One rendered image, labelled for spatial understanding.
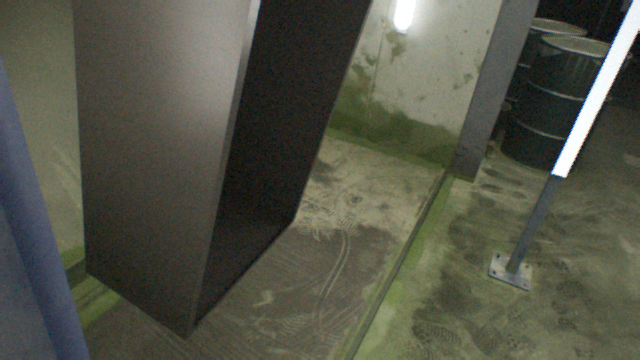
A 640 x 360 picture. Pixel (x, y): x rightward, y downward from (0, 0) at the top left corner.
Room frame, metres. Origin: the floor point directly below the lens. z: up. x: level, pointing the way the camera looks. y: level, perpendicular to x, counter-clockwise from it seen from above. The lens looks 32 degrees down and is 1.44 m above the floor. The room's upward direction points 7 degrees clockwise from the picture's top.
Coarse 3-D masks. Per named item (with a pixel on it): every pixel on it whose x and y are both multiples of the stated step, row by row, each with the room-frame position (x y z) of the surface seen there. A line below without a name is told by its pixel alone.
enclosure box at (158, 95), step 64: (128, 0) 0.71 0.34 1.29; (192, 0) 0.66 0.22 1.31; (256, 0) 0.64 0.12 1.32; (320, 0) 1.24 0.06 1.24; (128, 64) 0.72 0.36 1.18; (192, 64) 0.66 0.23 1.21; (256, 64) 1.31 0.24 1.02; (320, 64) 1.23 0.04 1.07; (128, 128) 0.72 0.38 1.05; (192, 128) 0.67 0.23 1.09; (256, 128) 1.31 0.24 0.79; (320, 128) 1.22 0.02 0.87; (128, 192) 0.73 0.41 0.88; (192, 192) 0.67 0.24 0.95; (256, 192) 1.31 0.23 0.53; (128, 256) 0.75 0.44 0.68; (192, 256) 0.67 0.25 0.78; (256, 256) 1.03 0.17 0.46; (192, 320) 0.70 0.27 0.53
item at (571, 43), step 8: (552, 40) 3.18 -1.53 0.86; (560, 40) 3.23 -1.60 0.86; (568, 40) 3.26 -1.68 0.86; (576, 40) 3.28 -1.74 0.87; (568, 48) 2.99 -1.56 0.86; (576, 48) 3.01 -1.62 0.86; (584, 48) 3.04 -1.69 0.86; (592, 48) 3.08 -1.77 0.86; (600, 48) 3.12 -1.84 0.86; (608, 48) 3.14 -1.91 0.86
